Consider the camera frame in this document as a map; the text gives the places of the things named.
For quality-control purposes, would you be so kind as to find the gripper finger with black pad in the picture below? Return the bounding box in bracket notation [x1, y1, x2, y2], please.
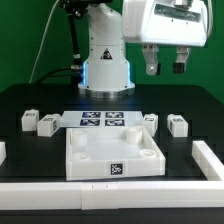
[142, 44, 160, 75]
[173, 46, 190, 74]

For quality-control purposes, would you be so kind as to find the white U-shaped fence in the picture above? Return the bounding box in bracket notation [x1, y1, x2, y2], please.
[0, 141, 224, 210]

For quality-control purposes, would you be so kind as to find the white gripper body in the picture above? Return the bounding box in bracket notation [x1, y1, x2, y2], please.
[122, 0, 208, 47]

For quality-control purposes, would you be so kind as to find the black cable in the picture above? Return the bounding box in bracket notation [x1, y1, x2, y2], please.
[34, 66, 83, 85]

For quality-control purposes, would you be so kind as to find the white square tabletop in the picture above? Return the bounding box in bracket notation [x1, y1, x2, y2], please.
[66, 126, 166, 181]

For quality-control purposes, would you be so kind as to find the white sheet with markers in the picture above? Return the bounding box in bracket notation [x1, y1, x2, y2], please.
[61, 111, 143, 128]

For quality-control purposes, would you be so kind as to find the white cable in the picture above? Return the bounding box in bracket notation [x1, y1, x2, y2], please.
[29, 0, 61, 84]

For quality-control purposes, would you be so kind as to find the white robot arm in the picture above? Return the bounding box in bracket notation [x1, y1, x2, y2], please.
[78, 0, 213, 98]

